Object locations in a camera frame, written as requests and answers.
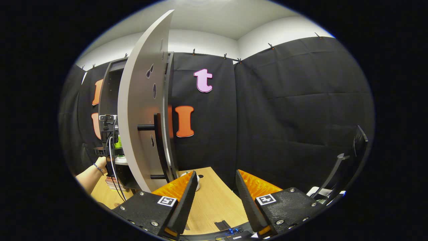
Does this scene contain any row of black cloth clips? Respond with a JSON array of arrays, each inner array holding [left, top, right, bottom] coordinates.
[[82, 32, 323, 69]]

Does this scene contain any black backdrop cloth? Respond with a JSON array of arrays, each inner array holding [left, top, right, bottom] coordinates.
[[59, 36, 375, 201]]

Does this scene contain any beige cabinet door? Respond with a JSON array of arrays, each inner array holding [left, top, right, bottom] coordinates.
[[117, 9, 179, 193]]

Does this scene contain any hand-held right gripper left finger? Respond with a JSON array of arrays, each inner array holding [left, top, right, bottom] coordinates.
[[112, 171, 198, 240]]

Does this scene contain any dark grey cabinet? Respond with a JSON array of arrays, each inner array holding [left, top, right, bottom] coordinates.
[[98, 52, 174, 189]]

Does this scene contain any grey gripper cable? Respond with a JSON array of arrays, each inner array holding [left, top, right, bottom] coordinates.
[[109, 117, 127, 201]]

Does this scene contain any green bottle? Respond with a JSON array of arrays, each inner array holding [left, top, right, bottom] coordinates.
[[114, 136, 125, 158]]

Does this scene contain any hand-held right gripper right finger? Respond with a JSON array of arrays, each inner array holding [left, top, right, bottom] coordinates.
[[236, 169, 326, 236]]

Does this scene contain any brown layered box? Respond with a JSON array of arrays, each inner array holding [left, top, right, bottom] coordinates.
[[105, 176, 126, 191]]

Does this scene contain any white paper sheet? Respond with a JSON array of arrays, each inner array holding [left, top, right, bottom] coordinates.
[[306, 186, 346, 205]]

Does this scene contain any black door handle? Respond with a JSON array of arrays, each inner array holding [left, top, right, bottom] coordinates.
[[137, 113, 171, 179]]

